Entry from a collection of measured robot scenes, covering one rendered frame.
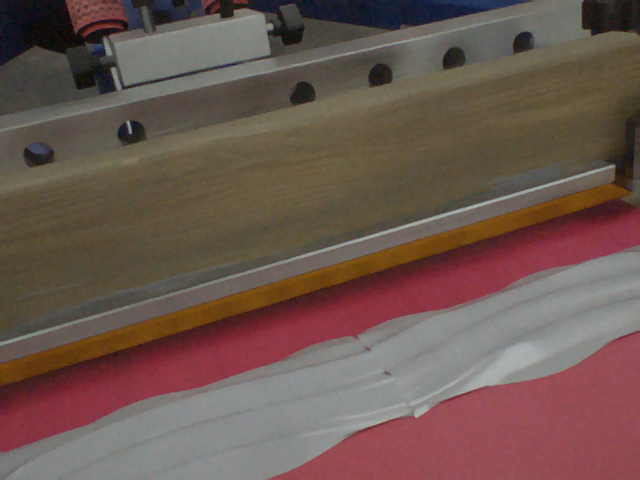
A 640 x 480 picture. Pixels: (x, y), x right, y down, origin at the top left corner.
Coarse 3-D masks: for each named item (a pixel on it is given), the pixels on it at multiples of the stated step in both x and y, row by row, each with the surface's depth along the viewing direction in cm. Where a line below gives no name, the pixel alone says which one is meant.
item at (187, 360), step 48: (192, 336) 38; (240, 336) 37; (288, 336) 37; (336, 336) 36; (48, 384) 36; (96, 384) 35; (144, 384) 35; (192, 384) 34; (0, 432) 33; (48, 432) 32; (384, 432) 29
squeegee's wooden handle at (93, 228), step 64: (512, 64) 38; (576, 64) 38; (256, 128) 34; (320, 128) 35; (384, 128) 36; (448, 128) 37; (512, 128) 38; (576, 128) 40; (0, 192) 31; (64, 192) 32; (128, 192) 33; (192, 192) 34; (256, 192) 35; (320, 192) 36; (384, 192) 37; (448, 192) 38; (0, 256) 32; (64, 256) 33; (128, 256) 34; (192, 256) 35; (256, 256) 36; (0, 320) 33
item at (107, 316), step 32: (512, 192) 39; (544, 192) 39; (576, 192) 40; (384, 224) 37; (416, 224) 37; (448, 224) 38; (288, 256) 36; (320, 256) 36; (352, 256) 36; (160, 288) 34; (192, 288) 34; (224, 288) 35; (64, 320) 33; (96, 320) 33; (128, 320) 33; (0, 352) 32; (32, 352) 32
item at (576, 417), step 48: (480, 240) 43; (528, 240) 42; (576, 240) 41; (624, 240) 41; (336, 288) 40; (384, 288) 40; (432, 288) 39; (480, 288) 38; (624, 336) 32; (528, 384) 30; (576, 384) 30; (624, 384) 30; (432, 432) 29; (480, 432) 28; (528, 432) 28; (576, 432) 27; (624, 432) 27
